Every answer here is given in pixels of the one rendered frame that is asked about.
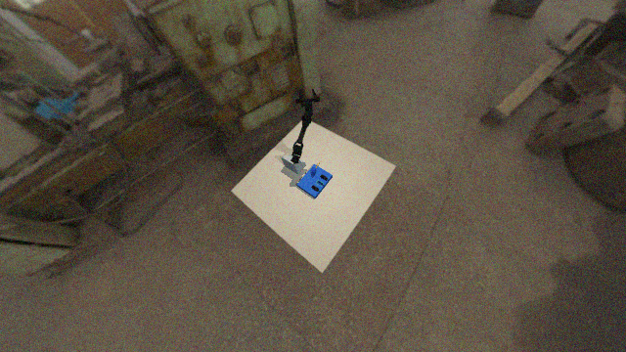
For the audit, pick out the blue flat deck plate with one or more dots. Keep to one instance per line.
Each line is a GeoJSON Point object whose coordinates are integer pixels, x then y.
{"type": "Point", "coordinates": [313, 185]}

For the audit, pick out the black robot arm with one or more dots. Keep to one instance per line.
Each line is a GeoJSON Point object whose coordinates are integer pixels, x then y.
{"type": "Point", "coordinates": [297, 150]}

